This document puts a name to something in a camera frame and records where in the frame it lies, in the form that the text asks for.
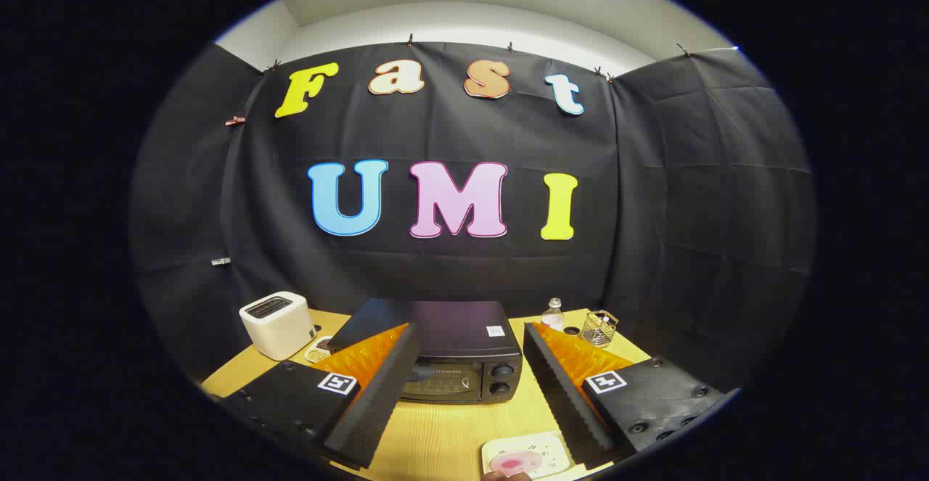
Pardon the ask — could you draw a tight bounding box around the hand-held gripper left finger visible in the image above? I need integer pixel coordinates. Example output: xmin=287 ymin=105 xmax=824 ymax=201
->
xmin=218 ymin=322 xmax=423 ymax=471

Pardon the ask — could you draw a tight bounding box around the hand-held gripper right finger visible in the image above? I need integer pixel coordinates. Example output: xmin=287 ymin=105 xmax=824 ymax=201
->
xmin=523 ymin=321 xmax=727 ymax=471

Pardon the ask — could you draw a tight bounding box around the square white patterned plate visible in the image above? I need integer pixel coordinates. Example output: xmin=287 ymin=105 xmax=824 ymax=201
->
xmin=481 ymin=432 xmax=574 ymax=480

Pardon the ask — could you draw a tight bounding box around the pink round food slice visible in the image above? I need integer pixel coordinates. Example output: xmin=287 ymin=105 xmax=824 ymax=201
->
xmin=489 ymin=451 xmax=545 ymax=477

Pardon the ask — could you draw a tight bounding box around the black toaster oven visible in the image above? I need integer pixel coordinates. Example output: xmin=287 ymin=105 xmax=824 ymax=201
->
xmin=328 ymin=298 xmax=525 ymax=405

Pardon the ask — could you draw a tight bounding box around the white bread toaster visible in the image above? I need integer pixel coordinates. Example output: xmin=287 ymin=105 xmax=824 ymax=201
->
xmin=239 ymin=291 xmax=317 ymax=362

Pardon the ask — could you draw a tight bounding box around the small patterned dish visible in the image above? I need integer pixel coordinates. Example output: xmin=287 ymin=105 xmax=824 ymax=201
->
xmin=305 ymin=334 xmax=336 ymax=364

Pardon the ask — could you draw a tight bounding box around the black backdrop cloth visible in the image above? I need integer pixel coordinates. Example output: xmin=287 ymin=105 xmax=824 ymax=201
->
xmin=131 ymin=41 xmax=817 ymax=395

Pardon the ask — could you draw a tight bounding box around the small wire basket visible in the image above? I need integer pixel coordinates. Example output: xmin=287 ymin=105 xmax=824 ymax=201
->
xmin=581 ymin=310 xmax=619 ymax=348

